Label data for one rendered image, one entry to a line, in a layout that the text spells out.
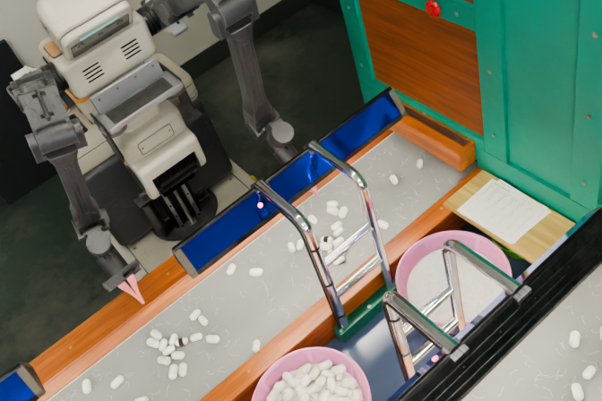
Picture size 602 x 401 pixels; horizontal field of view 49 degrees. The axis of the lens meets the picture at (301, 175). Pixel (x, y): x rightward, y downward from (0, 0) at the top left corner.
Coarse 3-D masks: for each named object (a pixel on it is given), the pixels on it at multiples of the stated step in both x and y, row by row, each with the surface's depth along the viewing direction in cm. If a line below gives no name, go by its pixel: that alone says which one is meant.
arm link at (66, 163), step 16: (80, 128) 136; (32, 144) 133; (80, 144) 139; (48, 160) 138; (64, 160) 140; (64, 176) 145; (80, 176) 147; (80, 192) 152; (80, 208) 157; (96, 208) 162; (80, 224) 163; (96, 224) 167
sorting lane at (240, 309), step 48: (384, 144) 194; (336, 192) 186; (384, 192) 182; (432, 192) 177; (288, 240) 179; (384, 240) 171; (192, 288) 176; (240, 288) 172; (288, 288) 168; (144, 336) 169; (240, 336) 162; (96, 384) 163; (144, 384) 159; (192, 384) 156
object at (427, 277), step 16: (432, 256) 165; (416, 272) 162; (432, 272) 162; (464, 272) 159; (480, 272) 158; (416, 288) 160; (432, 288) 159; (464, 288) 155; (480, 288) 155; (496, 288) 154; (416, 304) 157; (448, 304) 154; (464, 304) 154; (480, 304) 152
